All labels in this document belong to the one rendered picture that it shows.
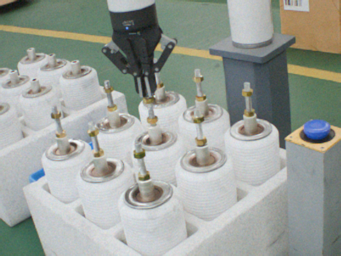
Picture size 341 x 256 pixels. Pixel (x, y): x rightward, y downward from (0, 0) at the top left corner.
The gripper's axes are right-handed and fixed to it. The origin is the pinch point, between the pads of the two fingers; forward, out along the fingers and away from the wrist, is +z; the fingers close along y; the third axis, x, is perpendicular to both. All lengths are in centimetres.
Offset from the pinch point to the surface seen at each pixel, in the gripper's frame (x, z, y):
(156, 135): -0.9, 9.1, 0.7
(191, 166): -8.9, 10.3, 8.4
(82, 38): 139, 36, -79
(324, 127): -10.5, 2.7, 29.5
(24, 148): 10.8, 18.7, -35.6
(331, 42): 106, 32, 31
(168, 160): -3.7, 12.3, 3.0
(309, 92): 73, 36, 24
